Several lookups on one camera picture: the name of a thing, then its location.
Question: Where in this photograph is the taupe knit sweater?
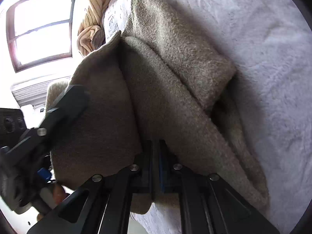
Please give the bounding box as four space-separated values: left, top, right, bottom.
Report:
47 0 269 211

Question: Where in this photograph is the person left hand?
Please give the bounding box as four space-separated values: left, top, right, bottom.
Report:
39 183 69 210

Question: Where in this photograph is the grey striped curtain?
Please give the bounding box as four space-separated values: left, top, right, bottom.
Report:
11 75 71 107

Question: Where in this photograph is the cream striped blanket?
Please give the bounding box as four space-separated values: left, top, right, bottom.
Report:
77 0 111 57

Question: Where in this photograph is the brown framed window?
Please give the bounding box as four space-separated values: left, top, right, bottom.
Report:
6 0 75 72

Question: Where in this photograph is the white embossed bed cover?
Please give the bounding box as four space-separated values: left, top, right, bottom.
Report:
103 0 311 233

